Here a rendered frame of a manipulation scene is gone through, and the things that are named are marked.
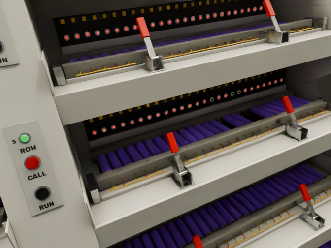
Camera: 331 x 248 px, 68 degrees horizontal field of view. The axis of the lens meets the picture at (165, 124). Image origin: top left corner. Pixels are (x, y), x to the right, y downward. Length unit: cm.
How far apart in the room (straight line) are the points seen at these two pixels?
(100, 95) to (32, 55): 10
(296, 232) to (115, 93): 47
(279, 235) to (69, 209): 43
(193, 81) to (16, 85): 26
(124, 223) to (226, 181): 19
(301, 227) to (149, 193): 36
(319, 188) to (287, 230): 15
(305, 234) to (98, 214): 43
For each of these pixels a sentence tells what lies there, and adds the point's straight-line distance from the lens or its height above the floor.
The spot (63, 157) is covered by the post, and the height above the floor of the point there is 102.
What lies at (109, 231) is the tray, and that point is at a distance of 41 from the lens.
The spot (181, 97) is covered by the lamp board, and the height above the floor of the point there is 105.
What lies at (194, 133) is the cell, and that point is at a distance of 54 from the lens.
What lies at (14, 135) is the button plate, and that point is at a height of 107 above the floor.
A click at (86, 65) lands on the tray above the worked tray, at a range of 44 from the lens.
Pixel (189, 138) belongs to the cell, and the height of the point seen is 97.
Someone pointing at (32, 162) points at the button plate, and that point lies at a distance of 37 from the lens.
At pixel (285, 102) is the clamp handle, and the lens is 57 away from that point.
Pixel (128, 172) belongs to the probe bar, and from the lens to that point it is 45.
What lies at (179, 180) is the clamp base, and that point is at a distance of 42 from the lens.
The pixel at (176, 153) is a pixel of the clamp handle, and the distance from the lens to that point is 42.
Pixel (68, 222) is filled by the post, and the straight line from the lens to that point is 39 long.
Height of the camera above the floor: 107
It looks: 7 degrees down
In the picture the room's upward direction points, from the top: 14 degrees counter-clockwise
